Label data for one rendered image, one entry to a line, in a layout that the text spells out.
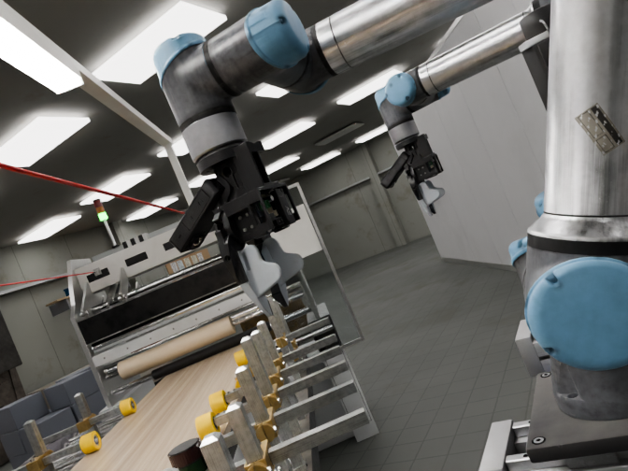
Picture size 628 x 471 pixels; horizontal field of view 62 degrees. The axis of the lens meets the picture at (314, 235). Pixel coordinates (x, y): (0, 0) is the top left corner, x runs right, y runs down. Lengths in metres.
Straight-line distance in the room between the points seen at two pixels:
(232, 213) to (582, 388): 0.48
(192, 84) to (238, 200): 0.15
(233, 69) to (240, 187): 0.14
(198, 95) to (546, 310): 0.46
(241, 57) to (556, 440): 0.59
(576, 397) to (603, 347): 0.19
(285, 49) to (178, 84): 0.14
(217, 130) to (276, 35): 0.13
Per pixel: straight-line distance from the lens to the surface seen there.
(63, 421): 5.53
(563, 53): 0.57
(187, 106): 0.67
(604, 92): 0.56
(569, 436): 0.72
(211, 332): 3.56
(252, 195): 0.62
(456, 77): 1.25
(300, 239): 3.43
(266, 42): 0.63
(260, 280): 0.65
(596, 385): 0.73
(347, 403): 3.63
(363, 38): 0.73
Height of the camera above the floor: 1.37
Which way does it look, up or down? level
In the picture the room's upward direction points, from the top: 23 degrees counter-clockwise
